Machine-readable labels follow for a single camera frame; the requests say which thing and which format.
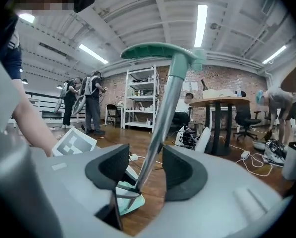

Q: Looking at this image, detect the white trash bin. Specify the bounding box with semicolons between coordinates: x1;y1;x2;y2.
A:
282;141;296;182

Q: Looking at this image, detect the white power cable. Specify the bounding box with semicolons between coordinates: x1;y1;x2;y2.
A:
220;135;274;177

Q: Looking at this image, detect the white shelving unit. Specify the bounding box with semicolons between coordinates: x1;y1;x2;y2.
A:
123;65;161;133

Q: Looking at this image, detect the round table with black base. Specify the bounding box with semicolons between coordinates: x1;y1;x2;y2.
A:
281;65;296;94

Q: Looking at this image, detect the round wooden table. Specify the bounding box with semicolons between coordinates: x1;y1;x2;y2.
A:
189;97;251;156

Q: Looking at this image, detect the long ceiling light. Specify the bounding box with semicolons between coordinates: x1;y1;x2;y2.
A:
78;43;109;65
18;13;36;24
262;45;288;65
194;4;209;48

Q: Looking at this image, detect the teal dustpan with metal handle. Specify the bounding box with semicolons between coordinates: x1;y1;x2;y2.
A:
114;42;208;217

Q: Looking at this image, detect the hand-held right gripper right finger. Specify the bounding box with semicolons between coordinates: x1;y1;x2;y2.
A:
162;144;285;238

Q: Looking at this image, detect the black office chair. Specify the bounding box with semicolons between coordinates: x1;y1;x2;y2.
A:
233;104;263;141

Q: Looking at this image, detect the cardboard box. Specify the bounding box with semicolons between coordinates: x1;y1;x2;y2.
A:
202;88;238;100

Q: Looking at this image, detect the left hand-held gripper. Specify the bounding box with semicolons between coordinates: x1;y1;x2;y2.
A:
51;126;98;157

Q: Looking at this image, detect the person's dark navy shirt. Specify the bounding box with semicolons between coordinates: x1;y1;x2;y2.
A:
0;6;23;80

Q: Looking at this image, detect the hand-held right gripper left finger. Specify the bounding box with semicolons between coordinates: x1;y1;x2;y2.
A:
30;143;131;238

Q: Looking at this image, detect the person's left forearm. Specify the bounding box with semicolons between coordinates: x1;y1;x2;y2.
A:
12;98;55;158

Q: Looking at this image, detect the black folding chair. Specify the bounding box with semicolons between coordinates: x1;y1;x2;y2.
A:
105;104;122;127

